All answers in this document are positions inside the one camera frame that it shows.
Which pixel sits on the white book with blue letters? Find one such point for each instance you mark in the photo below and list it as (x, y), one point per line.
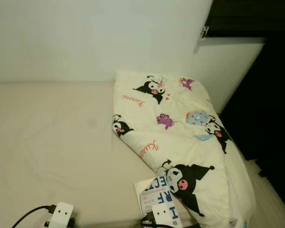
(154, 197)

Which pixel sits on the cream sheeted bed mattress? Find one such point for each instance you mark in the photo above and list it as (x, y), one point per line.
(57, 152)

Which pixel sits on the cream cartoon print comforter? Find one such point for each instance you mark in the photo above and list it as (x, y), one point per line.
(180, 137)

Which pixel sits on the white comforter care label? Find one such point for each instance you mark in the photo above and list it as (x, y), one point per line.
(233, 223)

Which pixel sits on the dark wooden cabinet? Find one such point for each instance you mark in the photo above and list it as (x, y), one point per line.
(266, 95)

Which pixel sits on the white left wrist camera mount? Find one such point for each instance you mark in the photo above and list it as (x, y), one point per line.
(62, 213)

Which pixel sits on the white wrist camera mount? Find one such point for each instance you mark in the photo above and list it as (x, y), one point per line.
(62, 213)
(163, 216)

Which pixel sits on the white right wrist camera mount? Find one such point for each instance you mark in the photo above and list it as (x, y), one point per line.
(163, 216)

